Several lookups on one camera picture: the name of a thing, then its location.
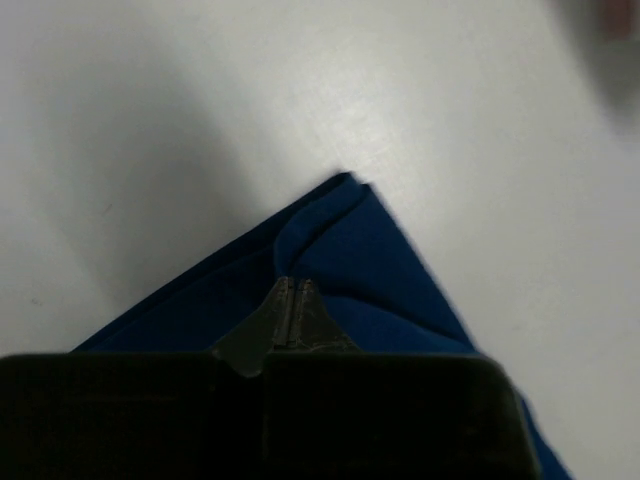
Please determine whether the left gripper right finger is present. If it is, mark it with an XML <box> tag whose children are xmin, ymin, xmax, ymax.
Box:
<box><xmin>272</xmin><ymin>277</ymin><xmax>358</xmax><ymax>353</ymax></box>

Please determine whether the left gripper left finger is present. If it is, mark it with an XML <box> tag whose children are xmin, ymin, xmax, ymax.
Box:
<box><xmin>212</xmin><ymin>277</ymin><xmax>294</xmax><ymax>377</ymax></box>

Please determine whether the blue printed t shirt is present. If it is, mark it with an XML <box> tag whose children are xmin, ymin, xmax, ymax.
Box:
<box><xmin>75</xmin><ymin>173</ymin><xmax>567</xmax><ymax>479</ymax></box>

